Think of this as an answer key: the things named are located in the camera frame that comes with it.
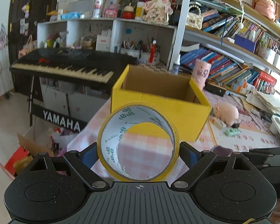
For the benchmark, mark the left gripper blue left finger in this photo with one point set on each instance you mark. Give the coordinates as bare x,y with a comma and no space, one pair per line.
82,162

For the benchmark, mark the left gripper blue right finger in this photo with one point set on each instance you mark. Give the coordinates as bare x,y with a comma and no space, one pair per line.
198,164

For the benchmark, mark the white staples box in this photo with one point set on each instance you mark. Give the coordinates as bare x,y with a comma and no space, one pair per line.
218,123

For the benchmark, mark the pink plush pig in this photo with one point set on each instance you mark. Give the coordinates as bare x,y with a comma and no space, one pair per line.
227,113

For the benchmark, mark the pink checkered tablecloth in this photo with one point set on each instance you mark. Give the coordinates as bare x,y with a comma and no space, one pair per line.
147,155

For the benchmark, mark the stack of papers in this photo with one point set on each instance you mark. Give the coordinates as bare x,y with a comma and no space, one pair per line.
264,102

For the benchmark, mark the yellow cardboard box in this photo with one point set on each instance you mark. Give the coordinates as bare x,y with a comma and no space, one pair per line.
177,97

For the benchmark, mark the red gift bag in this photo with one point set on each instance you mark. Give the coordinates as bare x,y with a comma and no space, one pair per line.
27,150

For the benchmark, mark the pink cylindrical humidifier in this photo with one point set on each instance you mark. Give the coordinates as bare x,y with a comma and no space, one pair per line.
201,72

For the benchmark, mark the black yamaha keyboard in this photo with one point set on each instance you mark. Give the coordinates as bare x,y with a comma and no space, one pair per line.
95,69

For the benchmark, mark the row of leaning books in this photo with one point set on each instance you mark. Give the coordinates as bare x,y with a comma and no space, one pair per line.
229,73

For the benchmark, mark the white blue spray bottle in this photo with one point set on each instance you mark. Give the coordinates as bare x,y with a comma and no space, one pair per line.
176,65

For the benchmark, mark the wooden chess box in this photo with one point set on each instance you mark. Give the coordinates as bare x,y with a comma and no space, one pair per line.
152,68

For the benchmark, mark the white shelf unit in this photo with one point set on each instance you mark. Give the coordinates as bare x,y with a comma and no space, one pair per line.
109,35

